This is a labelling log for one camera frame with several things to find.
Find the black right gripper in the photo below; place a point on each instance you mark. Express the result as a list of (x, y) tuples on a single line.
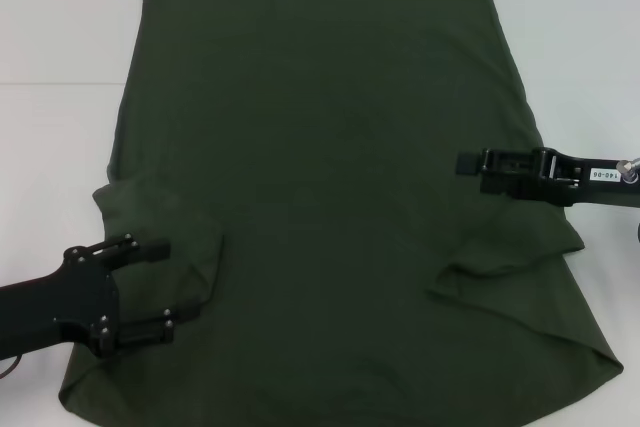
[(600, 192)]

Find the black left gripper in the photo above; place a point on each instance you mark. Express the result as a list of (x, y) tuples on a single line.
[(60, 302)]

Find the dark green t-shirt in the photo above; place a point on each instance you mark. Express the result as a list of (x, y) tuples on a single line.
[(325, 122)]

